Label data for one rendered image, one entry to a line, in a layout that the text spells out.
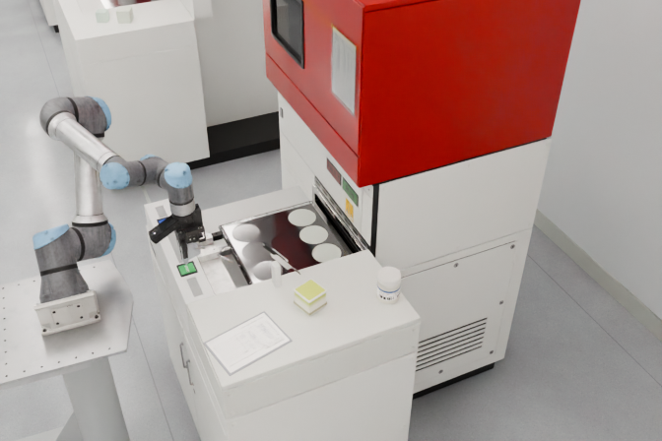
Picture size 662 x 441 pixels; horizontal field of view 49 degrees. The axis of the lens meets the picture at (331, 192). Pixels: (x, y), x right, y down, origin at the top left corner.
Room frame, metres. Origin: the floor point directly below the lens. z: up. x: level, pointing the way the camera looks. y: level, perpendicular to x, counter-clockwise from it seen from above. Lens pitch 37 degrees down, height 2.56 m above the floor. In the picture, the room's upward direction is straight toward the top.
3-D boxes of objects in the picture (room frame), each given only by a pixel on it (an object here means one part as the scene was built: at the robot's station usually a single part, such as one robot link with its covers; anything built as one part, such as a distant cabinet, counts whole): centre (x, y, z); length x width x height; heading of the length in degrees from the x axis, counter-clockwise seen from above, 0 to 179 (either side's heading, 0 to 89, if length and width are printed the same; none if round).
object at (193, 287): (1.86, 0.51, 0.89); 0.55 x 0.09 x 0.14; 25
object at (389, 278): (1.62, -0.18, 1.01); 0.07 x 0.07 x 0.10
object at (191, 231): (1.75, 0.44, 1.14); 0.09 x 0.08 x 0.12; 115
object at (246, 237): (1.95, 0.16, 0.90); 0.34 x 0.34 x 0.01; 25
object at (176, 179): (1.75, 0.45, 1.30); 0.09 x 0.08 x 0.11; 50
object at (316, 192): (2.05, -0.03, 0.89); 0.44 x 0.02 x 0.10; 25
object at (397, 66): (2.35, -0.25, 1.52); 0.81 x 0.75 x 0.59; 25
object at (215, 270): (1.82, 0.39, 0.87); 0.36 x 0.08 x 0.03; 25
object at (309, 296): (1.58, 0.06, 1.00); 0.07 x 0.07 x 0.07; 43
